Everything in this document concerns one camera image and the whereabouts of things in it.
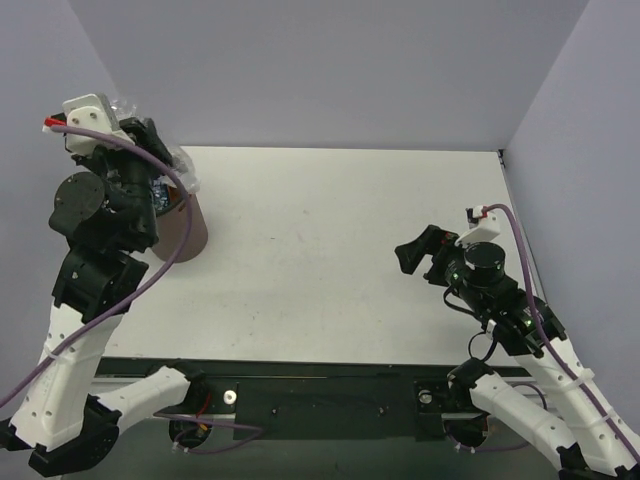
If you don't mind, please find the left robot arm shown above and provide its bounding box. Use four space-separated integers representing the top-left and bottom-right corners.
1 115 209 478

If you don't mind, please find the clear plastic bottle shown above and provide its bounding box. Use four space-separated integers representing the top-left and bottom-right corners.
109 97 201 194

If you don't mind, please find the brown cylindrical bin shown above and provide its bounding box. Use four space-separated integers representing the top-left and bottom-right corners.
152 185 209 263

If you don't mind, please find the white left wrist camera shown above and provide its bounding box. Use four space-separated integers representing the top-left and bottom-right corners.
42 93 133 156

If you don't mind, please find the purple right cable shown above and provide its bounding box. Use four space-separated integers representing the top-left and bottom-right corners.
446 202 640 454

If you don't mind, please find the purple cable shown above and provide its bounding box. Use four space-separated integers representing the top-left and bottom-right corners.
0 124 265 455
446 202 640 454

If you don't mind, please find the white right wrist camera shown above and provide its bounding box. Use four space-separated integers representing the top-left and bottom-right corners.
455 205 500 247

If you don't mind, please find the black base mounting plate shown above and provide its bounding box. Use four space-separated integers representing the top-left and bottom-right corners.
94 357 486 444

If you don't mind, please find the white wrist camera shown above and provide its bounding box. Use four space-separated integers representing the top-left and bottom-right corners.
455 205 500 247
42 93 133 156

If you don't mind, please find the orange juice bottle white cap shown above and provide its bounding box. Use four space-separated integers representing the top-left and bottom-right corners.
151 181 171 215

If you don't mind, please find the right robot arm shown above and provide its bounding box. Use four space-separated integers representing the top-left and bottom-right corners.
394 225 639 479

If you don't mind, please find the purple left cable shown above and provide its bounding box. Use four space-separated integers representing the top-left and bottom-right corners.
0 124 265 455

